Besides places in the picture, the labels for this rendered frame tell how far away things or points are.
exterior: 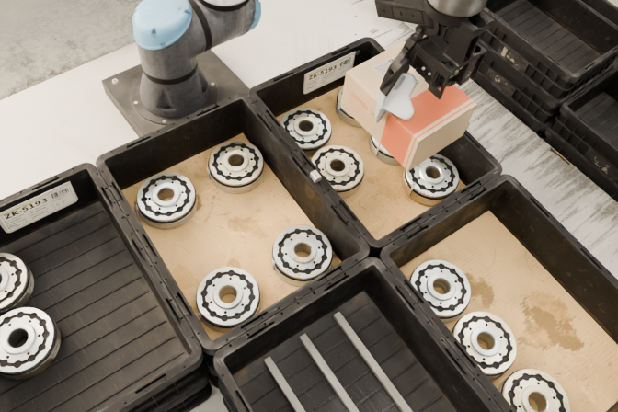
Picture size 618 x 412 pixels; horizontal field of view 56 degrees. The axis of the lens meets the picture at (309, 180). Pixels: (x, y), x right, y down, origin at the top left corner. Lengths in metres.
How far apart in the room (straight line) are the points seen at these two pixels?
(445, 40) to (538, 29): 1.34
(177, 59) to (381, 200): 0.49
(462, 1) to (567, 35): 1.43
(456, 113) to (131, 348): 0.61
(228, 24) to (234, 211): 0.40
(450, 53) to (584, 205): 0.72
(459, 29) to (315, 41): 0.84
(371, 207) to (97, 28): 1.84
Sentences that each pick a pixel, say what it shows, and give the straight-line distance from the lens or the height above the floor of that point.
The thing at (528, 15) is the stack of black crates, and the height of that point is 0.49.
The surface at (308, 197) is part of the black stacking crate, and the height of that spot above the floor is 0.89.
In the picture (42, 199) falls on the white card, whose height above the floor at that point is 0.91.
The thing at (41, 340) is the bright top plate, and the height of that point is 0.86.
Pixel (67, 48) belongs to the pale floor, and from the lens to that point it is 2.64.
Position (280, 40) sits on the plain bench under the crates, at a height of 0.70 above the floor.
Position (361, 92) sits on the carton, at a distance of 0.89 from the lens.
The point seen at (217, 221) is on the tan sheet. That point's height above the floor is 0.83.
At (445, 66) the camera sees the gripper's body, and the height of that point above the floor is 1.23.
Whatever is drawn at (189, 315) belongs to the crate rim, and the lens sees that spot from 0.89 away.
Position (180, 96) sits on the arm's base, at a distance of 1.28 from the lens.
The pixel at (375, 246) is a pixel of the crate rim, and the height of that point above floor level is 0.93.
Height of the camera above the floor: 1.76
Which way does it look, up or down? 56 degrees down
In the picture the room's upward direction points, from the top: 7 degrees clockwise
